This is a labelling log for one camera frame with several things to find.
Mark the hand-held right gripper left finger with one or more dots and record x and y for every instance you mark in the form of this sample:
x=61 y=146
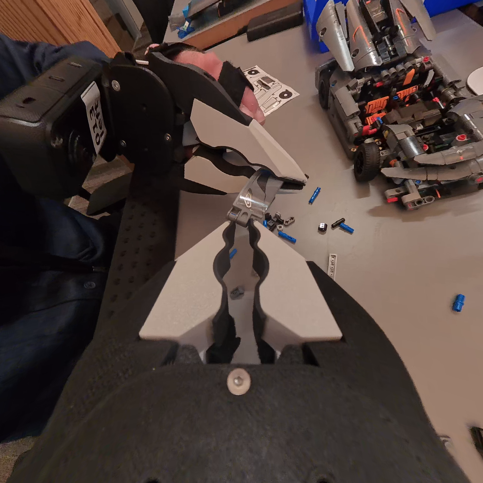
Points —
x=185 y=298

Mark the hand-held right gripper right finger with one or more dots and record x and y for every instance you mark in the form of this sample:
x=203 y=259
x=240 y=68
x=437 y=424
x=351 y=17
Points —
x=294 y=298

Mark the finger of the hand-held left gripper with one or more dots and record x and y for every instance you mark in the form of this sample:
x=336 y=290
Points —
x=200 y=171
x=245 y=139

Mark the dark grey lego fender assembly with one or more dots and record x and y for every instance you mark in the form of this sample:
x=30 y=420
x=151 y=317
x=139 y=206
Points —
x=249 y=203

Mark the person's left forearm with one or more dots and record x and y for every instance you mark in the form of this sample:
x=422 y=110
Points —
x=37 y=56

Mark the grey lego clip piece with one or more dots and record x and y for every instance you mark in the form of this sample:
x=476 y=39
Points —
x=237 y=292

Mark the lego sticker sheet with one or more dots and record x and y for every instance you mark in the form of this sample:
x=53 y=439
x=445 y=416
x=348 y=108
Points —
x=279 y=90

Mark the grey lego car model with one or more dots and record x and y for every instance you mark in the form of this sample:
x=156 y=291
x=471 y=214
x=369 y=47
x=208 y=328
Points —
x=396 y=113

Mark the person's left hand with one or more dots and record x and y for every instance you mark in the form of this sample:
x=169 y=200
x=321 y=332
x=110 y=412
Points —
x=198 y=60

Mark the black office chair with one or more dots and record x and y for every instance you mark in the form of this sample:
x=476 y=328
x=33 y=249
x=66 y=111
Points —
x=158 y=19

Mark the grey flat device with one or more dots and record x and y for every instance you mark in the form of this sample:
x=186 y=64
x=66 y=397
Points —
x=196 y=9

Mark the black rectangular block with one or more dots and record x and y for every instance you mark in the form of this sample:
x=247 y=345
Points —
x=275 y=24

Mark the blue plastic bin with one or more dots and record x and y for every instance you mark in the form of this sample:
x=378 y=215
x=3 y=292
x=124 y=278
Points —
x=311 y=22

